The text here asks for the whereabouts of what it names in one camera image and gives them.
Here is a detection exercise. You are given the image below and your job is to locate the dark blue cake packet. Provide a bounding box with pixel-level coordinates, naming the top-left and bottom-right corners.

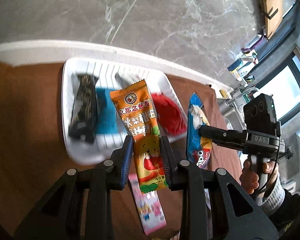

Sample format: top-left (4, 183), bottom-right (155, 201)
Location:
top-left (186, 93), bottom-right (212, 169)

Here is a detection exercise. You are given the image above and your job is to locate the pink lollipop packet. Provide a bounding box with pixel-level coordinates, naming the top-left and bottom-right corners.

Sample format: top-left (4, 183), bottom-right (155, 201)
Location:
top-left (128, 174), bottom-right (166, 236)

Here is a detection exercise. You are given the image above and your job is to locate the red snack bag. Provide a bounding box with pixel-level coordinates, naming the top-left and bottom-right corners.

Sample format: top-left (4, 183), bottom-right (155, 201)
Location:
top-left (151, 93), bottom-right (187, 136)

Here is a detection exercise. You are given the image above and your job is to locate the black snack packet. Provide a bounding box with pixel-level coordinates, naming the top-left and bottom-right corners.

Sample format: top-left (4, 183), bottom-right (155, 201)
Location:
top-left (68, 74), bottom-right (98, 144)

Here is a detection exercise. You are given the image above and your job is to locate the blue snack packet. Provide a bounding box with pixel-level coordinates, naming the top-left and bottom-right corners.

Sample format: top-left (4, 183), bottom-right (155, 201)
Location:
top-left (95, 88), bottom-right (119, 134)

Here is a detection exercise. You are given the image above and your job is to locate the orange lollipop packet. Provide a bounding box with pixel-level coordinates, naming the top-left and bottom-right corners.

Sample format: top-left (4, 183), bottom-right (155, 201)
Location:
top-left (110, 80), bottom-right (167, 193)

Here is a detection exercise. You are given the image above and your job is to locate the long white snack packet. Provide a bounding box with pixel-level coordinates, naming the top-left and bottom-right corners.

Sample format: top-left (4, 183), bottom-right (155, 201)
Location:
top-left (115, 73), bottom-right (141, 89)

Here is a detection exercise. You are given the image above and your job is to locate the grey knit sleeve forearm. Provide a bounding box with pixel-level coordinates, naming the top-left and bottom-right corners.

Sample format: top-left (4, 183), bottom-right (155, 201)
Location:
top-left (259, 172), bottom-right (300, 230)

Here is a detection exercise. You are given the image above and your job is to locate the person's right hand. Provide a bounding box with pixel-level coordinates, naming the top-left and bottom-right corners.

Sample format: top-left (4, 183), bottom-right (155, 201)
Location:
top-left (239, 159), bottom-right (279, 194)

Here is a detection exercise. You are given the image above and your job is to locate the steel sink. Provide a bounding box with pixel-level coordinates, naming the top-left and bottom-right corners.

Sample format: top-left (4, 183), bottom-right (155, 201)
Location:
top-left (217, 98), bottom-right (246, 132)

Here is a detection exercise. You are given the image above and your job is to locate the chrome faucet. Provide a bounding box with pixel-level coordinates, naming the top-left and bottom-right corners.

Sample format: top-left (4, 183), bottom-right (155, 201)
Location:
top-left (225, 87), bottom-right (259, 107)

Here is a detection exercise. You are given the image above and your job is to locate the yellow sponge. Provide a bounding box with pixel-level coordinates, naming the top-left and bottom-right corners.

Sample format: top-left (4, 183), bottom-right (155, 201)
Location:
top-left (219, 89), bottom-right (229, 99)

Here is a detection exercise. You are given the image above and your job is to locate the brown cloth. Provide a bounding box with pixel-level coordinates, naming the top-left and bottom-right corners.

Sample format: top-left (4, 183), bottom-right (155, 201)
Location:
top-left (0, 62), bottom-right (242, 239)

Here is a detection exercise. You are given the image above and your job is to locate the white plastic tray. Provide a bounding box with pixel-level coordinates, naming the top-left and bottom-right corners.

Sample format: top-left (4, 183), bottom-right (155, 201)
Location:
top-left (61, 57), bottom-right (187, 165)

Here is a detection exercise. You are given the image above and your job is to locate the brown paper bag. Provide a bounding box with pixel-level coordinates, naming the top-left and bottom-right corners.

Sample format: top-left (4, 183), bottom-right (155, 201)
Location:
top-left (262, 0), bottom-right (283, 40)

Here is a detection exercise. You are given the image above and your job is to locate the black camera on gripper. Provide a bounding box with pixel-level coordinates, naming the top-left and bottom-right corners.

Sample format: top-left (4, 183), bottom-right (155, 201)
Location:
top-left (243, 93), bottom-right (281, 137)

